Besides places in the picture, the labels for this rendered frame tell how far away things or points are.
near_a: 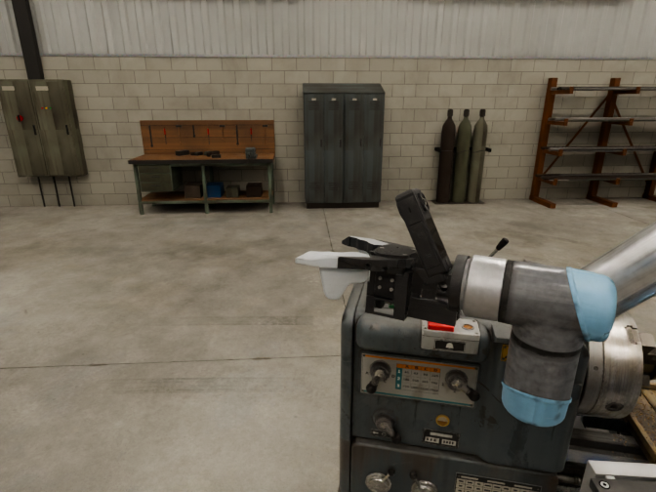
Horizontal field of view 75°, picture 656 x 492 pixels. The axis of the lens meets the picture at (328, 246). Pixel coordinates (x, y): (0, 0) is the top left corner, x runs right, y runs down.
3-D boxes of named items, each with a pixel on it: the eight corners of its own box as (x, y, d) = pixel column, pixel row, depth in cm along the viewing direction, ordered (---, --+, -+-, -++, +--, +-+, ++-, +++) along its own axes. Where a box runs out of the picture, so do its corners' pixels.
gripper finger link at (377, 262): (340, 271, 51) (410, 272, 52) (341, 259, 50) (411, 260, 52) (332, 262, 55) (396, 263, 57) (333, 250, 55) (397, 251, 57)
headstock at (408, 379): (336, 445, 119) (337, 320, 106) (359, 351, 163) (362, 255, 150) (569, 482, 107) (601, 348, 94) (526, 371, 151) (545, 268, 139)
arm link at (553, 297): (606, 364, 45) (625, 290, 42) (494, 340, 49) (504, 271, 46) (598, 329, 51) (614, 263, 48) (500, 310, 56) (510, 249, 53)
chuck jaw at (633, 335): (608, 361, 118) (628, 344, 108) (605, 345, 120) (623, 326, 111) (654, 366, 115) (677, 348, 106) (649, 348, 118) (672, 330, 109)
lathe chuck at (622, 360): (594, 437, 110) (611, 319, 105) (555, 382, 140) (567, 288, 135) (633, 442, 108) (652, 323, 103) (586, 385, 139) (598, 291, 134)
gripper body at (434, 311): (358, 311, 55) (454, 333, 50) (363, 247, 53) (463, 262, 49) (378, 296, 62) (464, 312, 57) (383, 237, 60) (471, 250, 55)
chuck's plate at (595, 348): (579, 434, 111) (595, 318, 106) (544, 380, 141) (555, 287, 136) (594, 436, 110) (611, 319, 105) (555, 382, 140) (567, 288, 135)
